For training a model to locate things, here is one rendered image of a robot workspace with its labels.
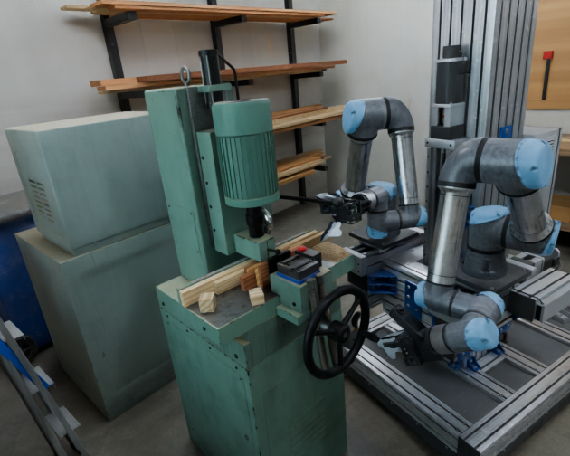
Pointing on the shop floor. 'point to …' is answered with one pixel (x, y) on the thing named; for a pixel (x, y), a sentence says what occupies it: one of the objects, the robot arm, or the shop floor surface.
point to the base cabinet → (257, 399)
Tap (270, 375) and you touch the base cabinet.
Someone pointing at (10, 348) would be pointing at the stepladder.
